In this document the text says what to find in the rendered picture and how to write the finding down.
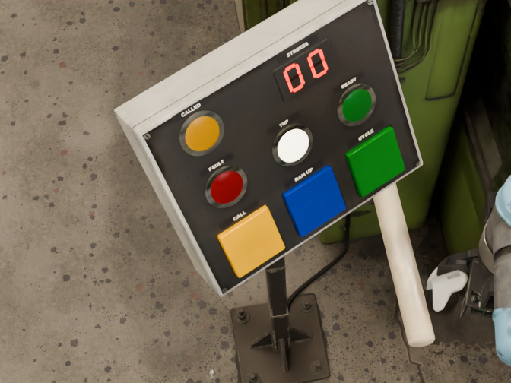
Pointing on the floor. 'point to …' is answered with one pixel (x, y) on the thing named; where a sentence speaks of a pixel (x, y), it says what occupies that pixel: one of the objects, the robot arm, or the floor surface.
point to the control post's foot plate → (253, 352)
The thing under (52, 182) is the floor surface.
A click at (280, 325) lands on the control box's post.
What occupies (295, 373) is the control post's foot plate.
